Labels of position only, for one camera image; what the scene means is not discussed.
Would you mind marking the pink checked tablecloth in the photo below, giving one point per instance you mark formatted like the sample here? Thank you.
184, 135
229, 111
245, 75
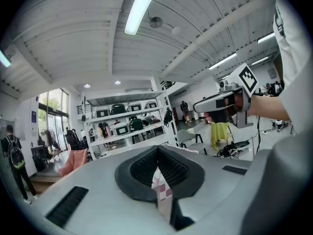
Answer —
162, 201

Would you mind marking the grey round ceiling fixture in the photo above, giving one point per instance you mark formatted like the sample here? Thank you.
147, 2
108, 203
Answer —
156, 22

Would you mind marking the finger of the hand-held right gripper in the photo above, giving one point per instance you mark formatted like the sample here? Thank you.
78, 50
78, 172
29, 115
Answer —
220, 117

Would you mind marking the person's right forearm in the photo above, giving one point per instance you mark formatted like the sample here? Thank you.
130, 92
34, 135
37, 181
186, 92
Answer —
269, 108

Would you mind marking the clothes rack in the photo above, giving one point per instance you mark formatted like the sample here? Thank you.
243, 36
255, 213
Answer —
50, 139

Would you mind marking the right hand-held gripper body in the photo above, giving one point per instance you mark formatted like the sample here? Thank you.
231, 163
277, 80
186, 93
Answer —
244, 78

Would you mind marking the blue wall poster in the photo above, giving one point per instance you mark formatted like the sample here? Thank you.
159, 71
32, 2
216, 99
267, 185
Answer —
34, 119

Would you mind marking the person's right hand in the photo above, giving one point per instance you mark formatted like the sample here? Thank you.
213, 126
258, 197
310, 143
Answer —
234, 104

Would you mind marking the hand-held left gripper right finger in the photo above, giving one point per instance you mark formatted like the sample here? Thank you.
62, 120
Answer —
188, 180

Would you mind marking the long ceiling tube light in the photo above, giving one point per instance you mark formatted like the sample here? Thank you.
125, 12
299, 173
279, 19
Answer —
260, 61
266, 37
140, 8
4, 59
222, 61

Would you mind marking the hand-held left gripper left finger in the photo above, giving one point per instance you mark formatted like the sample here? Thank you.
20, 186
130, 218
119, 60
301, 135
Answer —
127, 180

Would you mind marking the white metal shelf rack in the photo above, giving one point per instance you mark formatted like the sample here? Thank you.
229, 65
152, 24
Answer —
127, 131

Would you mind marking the yellow cloth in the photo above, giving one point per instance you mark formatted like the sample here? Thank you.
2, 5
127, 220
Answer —
218, 133

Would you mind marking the person's white shirt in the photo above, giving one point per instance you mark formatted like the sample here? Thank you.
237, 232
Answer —
293, 57

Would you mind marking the black office chair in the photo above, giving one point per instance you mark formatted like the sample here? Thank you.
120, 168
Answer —
72, 139

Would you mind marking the grey chair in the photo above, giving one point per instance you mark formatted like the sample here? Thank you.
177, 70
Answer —
187, 137

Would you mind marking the pink chair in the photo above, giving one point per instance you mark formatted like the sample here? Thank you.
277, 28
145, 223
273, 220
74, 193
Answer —
73, 163

